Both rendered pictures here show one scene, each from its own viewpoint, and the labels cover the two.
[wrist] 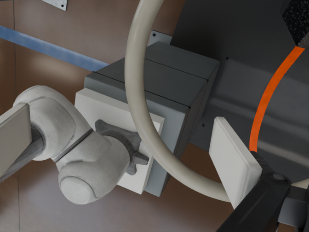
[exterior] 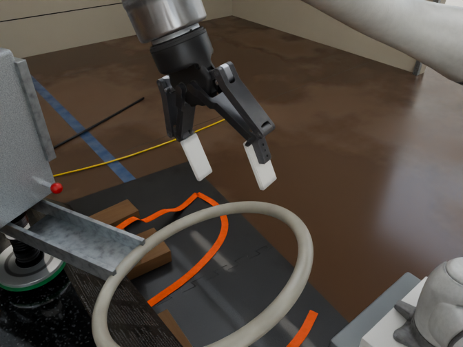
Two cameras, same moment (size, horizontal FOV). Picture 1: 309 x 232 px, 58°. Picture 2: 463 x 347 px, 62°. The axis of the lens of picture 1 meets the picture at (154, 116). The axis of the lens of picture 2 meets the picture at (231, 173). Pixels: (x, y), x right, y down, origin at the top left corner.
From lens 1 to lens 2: 0.49 m
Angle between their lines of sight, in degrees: 53
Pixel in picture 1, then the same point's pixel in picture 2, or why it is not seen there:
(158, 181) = (400, 287)
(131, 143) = (410, 330)
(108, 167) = (427, 292)
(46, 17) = not seen: outside the picture
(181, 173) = (296, 225)
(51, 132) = not seen: outside the picture
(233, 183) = (193, 143)
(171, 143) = (363, 318)
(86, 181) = (450, 277)
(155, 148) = (303, 242)
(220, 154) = (200, 160)
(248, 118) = not seen: outside the picture
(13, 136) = (258, 166)
